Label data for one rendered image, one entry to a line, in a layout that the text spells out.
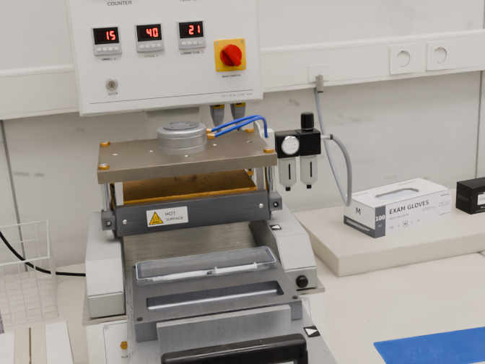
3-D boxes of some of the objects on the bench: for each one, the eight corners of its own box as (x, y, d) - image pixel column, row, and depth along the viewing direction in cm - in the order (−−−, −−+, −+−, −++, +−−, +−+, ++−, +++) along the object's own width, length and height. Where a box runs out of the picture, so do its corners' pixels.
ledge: (291, 229, 166) (290, 213, 164) (567, 185, 186) (569, 170, 185) (338, 277, 138) (338, 258, 137) (657, 219, 158) (660, 202, 157)
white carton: (343, 223, 155) (342, 193, 153) (416, 204, 165) (417, 176, 163) (374, 239, 145) (374, 208, 143) (452, 217, 155) (452, 188, 153)
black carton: (455, 207, 161) (456, 180, 159) (484, 201, 164) (486, 175, 162) (470, 214, 156) (471, 188, 154) (501, 209, 159) (502, 182, 157)
